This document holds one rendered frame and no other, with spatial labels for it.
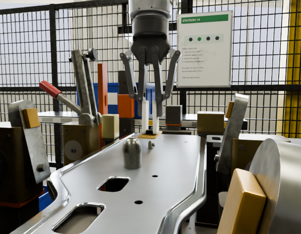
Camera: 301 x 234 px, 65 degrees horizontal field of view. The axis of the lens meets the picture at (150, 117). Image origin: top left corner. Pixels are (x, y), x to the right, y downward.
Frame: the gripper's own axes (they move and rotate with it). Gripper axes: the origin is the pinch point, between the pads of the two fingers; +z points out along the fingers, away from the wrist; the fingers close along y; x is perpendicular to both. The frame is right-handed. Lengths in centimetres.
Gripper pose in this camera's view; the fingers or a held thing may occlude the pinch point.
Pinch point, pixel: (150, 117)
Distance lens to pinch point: 50.4
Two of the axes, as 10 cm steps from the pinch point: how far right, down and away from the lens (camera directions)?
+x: 2.3, -1.0, 9.7
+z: 0.0, 9.9, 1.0
